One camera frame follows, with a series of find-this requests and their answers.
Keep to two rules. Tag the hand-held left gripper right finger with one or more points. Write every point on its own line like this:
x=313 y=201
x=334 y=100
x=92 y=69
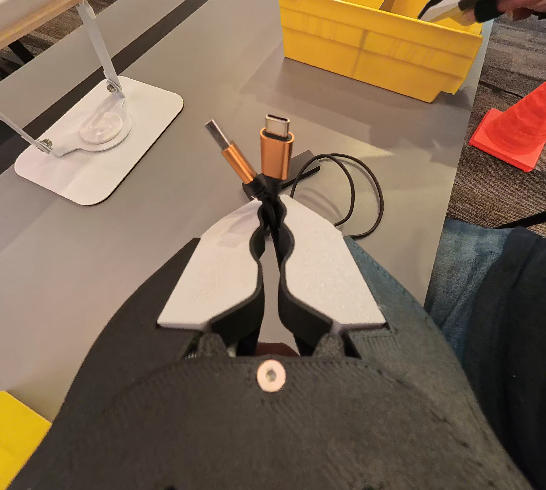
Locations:
x=332 y=281

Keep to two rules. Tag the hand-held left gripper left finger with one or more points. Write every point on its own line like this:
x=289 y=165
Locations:
x=213 y=281

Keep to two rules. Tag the yellow plastic bin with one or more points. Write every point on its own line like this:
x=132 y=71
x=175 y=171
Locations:
x=341 y=42
x=17 y=434

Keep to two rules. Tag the person's blue jeans leg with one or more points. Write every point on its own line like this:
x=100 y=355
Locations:
x=460 y=276

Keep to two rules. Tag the orange traffic cone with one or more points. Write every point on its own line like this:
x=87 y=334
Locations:
x=516 y=131

